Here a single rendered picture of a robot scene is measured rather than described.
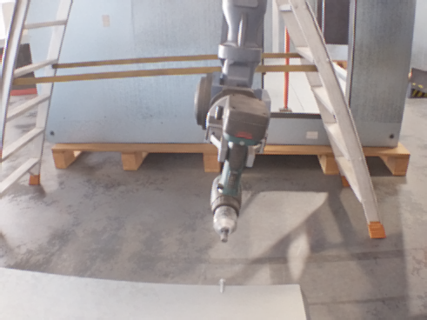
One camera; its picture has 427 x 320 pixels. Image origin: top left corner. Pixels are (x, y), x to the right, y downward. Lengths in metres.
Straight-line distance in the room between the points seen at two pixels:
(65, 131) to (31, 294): 2.13
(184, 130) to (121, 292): 1.84
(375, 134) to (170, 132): 1.39
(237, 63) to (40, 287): 0.70
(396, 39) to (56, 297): 2.17
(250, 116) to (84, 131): 2.06
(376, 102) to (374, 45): 0.37
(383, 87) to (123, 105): 1.73
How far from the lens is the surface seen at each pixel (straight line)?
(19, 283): 0.59
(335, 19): 6.78
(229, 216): 0.60
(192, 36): 2.12
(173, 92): 2.21
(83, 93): 2.44
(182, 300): 0.48
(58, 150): 2.58
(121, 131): 2.40
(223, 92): 0.85
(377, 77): 2.27
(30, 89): 6.01
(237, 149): 0.62
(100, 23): 2.30
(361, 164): 1.55
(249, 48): 0.92
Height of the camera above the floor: 1.01
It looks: 25 degrees down
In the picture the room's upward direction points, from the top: 2 degrees counter-clockwise
